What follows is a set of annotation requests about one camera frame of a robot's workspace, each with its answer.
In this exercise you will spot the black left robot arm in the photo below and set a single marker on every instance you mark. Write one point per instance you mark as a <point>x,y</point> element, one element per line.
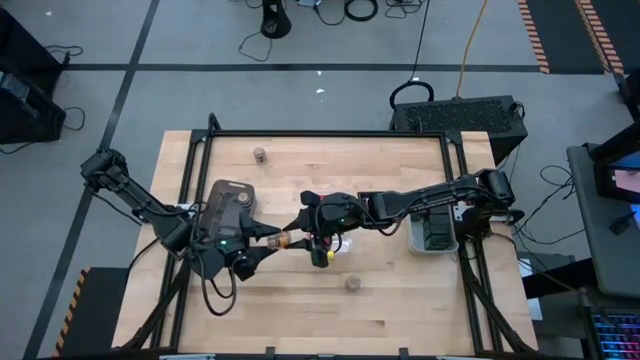
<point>135,197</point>

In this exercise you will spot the white plastic bin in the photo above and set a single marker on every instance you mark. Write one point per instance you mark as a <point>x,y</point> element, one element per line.
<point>415,240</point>

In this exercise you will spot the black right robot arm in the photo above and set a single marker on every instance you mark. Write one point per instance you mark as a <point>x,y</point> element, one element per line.
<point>440,195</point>

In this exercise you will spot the computer monitor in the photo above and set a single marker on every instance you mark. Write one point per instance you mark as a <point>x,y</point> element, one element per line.
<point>625,177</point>

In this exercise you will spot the black equipment rack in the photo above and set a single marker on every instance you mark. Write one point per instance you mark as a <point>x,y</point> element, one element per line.
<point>30,120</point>

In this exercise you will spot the black equipment stand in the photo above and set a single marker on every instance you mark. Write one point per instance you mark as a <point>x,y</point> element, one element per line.
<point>632,95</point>

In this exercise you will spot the black metal table frame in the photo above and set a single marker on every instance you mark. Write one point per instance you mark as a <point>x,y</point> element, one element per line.
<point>325,133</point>

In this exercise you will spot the black perforated computer case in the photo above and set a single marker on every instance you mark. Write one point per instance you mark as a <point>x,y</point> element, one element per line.
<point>460,117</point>

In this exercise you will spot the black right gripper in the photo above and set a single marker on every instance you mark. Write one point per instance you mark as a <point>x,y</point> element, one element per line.
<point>335,215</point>

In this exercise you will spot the black round stand base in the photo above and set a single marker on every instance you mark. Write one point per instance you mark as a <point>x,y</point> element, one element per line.
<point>275,22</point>

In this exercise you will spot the clear plastic bin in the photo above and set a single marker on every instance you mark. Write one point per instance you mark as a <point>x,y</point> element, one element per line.
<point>344,246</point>

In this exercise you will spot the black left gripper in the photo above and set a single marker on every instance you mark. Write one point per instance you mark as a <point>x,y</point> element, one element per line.
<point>220,250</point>

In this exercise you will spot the grey desk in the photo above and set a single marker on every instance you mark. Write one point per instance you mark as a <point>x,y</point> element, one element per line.
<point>600,250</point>

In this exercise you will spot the small black desk device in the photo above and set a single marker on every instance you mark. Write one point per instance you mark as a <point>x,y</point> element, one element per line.
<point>621,225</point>

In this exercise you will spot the black mat striped edge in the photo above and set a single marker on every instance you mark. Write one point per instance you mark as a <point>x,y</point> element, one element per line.
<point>565,30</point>
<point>100,310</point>

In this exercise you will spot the black table clamp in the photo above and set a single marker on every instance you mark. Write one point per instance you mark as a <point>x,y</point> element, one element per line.
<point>270,352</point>
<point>404,352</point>

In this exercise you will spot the backlit keyboard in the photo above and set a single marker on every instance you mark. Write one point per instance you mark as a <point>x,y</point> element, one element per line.
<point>617,337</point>

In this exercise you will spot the black equipment case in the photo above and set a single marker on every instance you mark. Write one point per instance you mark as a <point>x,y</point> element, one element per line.
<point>25,45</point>

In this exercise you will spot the dark grey plastic bin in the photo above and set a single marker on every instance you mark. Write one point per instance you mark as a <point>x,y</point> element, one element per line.
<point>225,200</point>

